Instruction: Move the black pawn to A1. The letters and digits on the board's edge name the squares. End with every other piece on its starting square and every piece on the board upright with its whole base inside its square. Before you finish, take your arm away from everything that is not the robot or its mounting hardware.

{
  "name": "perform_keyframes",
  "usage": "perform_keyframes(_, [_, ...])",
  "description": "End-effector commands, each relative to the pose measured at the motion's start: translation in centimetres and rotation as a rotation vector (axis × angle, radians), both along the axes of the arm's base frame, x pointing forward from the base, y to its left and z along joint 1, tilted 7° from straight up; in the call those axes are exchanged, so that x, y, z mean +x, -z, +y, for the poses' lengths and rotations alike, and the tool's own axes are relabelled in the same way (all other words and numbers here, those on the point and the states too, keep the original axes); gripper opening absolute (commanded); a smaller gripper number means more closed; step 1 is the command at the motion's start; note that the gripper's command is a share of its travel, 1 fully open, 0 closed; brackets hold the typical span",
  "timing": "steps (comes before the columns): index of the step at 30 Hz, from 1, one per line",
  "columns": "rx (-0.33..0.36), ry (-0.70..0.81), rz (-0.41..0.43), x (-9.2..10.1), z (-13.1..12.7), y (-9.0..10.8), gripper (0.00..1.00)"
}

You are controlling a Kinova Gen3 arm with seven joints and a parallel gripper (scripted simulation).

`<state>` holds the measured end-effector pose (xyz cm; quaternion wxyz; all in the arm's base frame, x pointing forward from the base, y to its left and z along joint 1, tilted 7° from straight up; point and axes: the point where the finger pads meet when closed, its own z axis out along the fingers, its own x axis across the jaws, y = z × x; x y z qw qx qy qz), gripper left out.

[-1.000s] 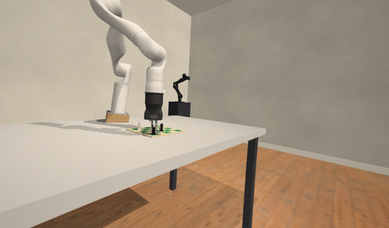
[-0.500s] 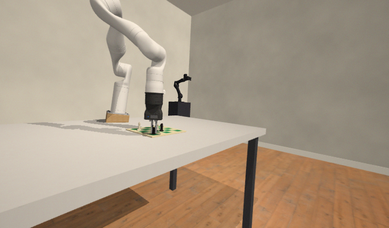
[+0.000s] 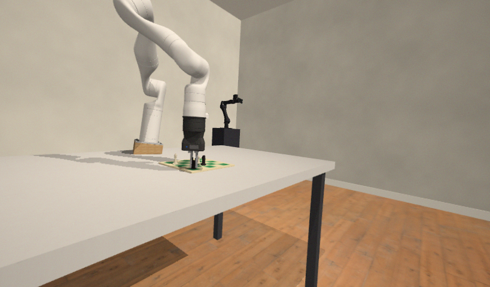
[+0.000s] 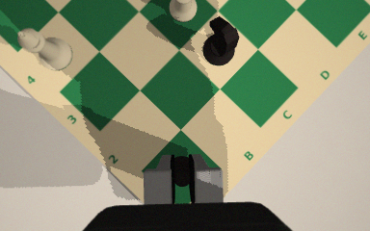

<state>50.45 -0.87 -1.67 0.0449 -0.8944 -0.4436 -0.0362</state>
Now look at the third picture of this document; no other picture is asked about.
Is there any green and cream chessboard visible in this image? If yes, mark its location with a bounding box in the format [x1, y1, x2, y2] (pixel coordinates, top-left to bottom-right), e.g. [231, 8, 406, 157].
[159, 158, 235, 173]

